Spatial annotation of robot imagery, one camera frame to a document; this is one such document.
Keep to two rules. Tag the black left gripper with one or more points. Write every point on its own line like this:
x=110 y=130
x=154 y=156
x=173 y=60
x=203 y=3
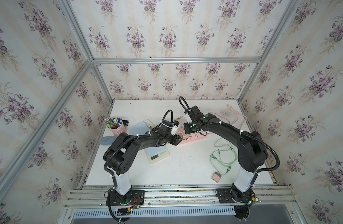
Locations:
x=176 y=141

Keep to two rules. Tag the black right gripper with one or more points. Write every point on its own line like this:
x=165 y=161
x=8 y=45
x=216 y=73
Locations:
x=187 y=130

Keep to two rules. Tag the pink power strip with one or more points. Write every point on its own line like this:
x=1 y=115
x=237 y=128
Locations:
x=188 y=138

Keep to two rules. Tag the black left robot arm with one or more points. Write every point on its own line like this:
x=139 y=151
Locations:
x=121 y=154

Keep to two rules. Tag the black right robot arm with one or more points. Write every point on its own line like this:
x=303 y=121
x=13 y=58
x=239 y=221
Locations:
x=254 y=155

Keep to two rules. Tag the cream blue front electronic scale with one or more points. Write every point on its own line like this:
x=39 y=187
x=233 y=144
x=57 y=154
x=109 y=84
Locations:
x=155 y=154

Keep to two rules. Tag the cream blue electronic scale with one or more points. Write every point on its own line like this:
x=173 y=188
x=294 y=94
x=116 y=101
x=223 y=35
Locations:
x=141 y=128
x=155 y=154

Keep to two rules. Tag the cream blue rear electronic scale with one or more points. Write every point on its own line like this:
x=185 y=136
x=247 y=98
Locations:
x=141 y=128

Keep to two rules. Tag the pink pen holder cup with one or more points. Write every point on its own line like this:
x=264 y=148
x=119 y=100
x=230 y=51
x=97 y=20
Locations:
x=119 y=130

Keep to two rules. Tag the coloured pens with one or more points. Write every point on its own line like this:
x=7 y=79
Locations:
x=114 y=123

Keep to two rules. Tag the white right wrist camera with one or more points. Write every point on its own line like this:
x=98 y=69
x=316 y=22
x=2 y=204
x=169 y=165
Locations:
x=187 y=116

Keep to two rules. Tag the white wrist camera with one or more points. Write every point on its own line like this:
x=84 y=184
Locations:
x=175 y=127
x=187 y=116

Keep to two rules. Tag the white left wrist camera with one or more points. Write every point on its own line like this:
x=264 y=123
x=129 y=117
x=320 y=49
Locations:
x=175 y=127

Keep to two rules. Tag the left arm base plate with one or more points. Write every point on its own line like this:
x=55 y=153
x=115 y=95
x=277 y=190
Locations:
x=133 y=198

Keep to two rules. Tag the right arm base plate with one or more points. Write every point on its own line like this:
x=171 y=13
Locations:
x=233 y=195

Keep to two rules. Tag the aluminium mounting rail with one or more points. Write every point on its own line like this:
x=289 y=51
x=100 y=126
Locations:
x=175 y=196

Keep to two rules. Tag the aluminium enclosure frame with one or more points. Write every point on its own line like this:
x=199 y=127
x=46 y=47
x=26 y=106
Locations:
x=15 y=167

